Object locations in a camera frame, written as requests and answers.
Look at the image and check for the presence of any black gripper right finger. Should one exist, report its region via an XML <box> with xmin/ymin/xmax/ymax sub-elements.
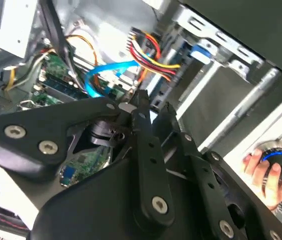
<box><xmin>152</xmin><ymin>100</ymin><xmax>282</xmax><ymax>240</ymax></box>

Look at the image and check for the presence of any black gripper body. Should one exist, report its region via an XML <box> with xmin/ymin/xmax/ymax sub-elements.
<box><xmin>29</xmin><ymin>157</ymin><xmax>219</xmax><ymax>240</ymax></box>

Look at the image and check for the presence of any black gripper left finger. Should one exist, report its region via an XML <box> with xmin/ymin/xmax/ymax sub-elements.
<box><xmin>0</xmin><ymin>89</ymin><xmax>176</xmax><ymax>229</ymax></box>

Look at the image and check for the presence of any round black tool blue ring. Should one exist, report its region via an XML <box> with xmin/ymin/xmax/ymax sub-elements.
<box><xmin>255</xmin><ymin>140</ymin><xmax>282</xmax><ymax>193</ymax></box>

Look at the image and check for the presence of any hard disk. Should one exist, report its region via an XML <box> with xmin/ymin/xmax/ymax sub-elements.
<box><xmin>175</xmin><ymin>41</ymin><xmax>213</xmax><ymax>76</ymax></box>

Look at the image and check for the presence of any person hand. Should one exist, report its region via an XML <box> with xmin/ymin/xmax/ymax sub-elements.
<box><xmin>243</xmin><ymin>148</ymin><xmax>282</xmax><ymax>211</ymax></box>

